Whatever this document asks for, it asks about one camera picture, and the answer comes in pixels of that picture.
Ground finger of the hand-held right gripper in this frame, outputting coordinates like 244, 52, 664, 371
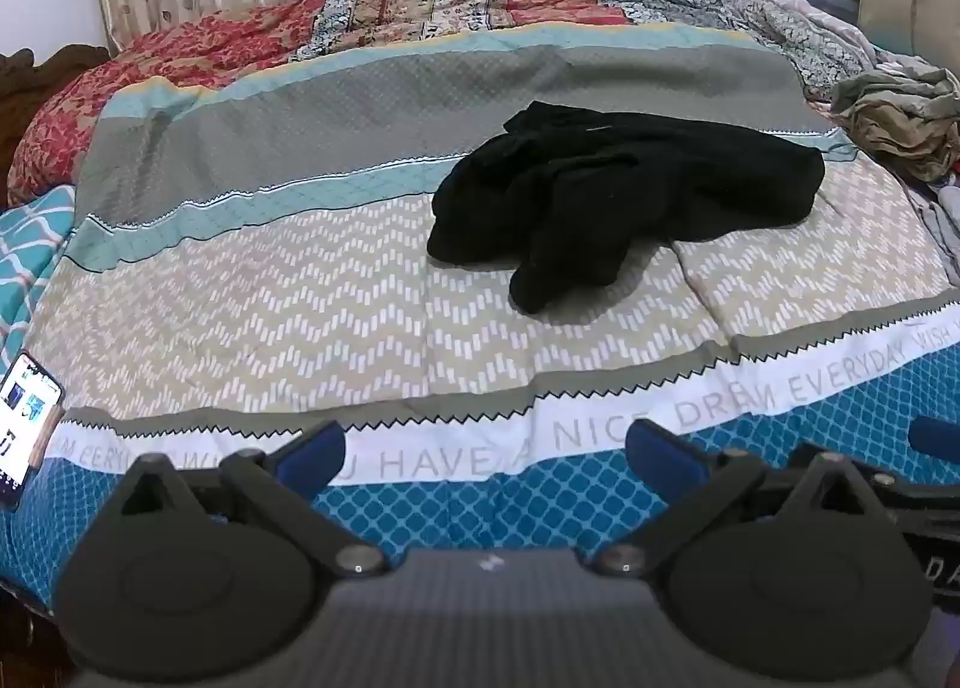
907, 416, 960, 464

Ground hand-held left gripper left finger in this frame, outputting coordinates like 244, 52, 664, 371
112, 420, 389, 579

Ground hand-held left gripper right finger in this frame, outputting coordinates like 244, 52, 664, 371
598, 418, 887, 580

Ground black pants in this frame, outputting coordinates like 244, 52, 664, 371
426, 100, 826, 316

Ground striped zigzag bedsheet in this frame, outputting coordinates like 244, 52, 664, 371
0, 20, 960, 606

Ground grey cloth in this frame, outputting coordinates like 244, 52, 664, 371
909, 176, 960, 278

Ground smartphone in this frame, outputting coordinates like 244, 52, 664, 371
0, 350, 67, 511

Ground crumpled olive garment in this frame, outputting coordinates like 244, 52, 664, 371
829, 65, 960, 184

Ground teal white lattice cloth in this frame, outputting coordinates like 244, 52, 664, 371
0, 184, 80, 368

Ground red floral patchwork quilt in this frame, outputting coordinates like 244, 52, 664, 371
6, 0, 638, 209

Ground grey patterned blanket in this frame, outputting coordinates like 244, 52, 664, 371
592, 0, 935, 105

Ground dark brown cloth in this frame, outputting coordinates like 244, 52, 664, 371
0, 44, 113, 167

